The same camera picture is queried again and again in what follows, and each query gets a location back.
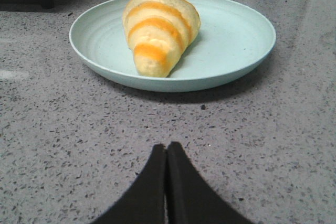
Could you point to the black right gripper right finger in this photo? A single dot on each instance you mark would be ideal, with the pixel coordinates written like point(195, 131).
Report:
point(189, 198)

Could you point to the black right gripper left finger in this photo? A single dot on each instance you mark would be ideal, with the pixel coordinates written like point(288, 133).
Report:
point(143, 202)

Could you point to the light green round plate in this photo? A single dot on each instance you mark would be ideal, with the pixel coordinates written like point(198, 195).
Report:
point(233, 40)

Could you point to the striped croissant bread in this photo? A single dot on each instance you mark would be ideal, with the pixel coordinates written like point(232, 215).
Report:
point(158, 32)

